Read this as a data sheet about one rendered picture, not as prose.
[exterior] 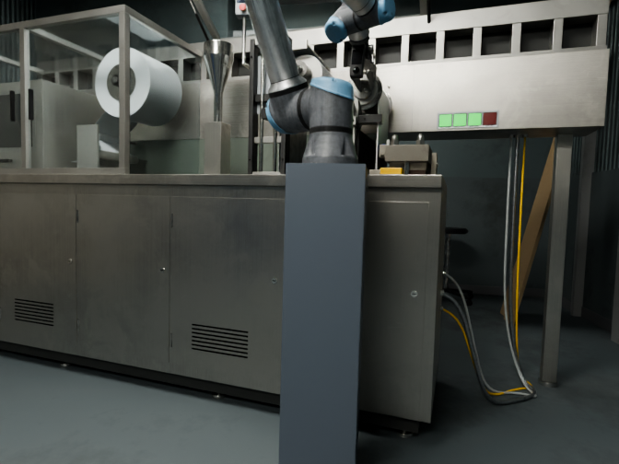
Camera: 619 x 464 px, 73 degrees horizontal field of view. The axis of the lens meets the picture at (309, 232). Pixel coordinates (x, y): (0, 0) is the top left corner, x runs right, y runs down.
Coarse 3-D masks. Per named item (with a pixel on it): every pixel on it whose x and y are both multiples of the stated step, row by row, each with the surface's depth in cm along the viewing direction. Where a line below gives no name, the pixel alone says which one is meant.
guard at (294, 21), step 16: (208, 0) 203; (224, 0) 201; (288, 0) 195; (304, 0) 193; (320, 0) 191; (336, 0) 190; (400, 0) 184; (416, 0) 182; (208, 16) 211; (224, 16) 209; (288, 16) 202; (304, 16) 200; (320, 16) 198; (400, 16) 190; (416, 16) 189; (224, 32) 218; (240, 32) 216
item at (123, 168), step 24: (24, 24) 190; (48, 24) 186; (120, 24) 172; (144, 24) 183; (24, 48) 191; (120, 48) 173; (192, 48) 215; (24, 72) 192; (120, 72) 174; (24, 96) 193; (120, 96) 174; (24, 120) 193; (120, 120) 175; (24, 144) 194; (120, 144) 175; (0, 168) 200; (24, 168) 195; (48, 168) 190; (72, 168) 185; (96, 168) 180; (120, 168) 176
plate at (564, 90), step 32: (416, 64) 187; (448, 64) 183; (480, 64) 178; (512, 64) 174; (544, 64) 170; (576, 64) 167; (608, 64) 163; (224, 96) 220; (416, 96) 188; (448, 96) 183; (480, 96) 179; (512, 96) 175; (544, 96) 171; (576, 96) 167; (416, 128) 188; (480, 128) 180; (512, 128) 175; (544, 128) 172; (576, 128) 171
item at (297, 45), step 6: (294, 42) 168; (300, 42) 168; (306, 42) 167; (294, 48) 169; (300, 48) 168; (306, 48) 167; (294, 54) 178; (300, 54) 178; (306, 54) 178; (312, 54) 177; (324, 66) 194
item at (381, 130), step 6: (378, 102) 162; (378, 108) 162; (384, 114) 174; (384, 120) 175; (378, 126) 162; (384, 126) 175; (378, 132) 162; (384, 132) 176; (378, 138) 163; (384, 138) 177; (378, 144) 164; (384, 144) 177
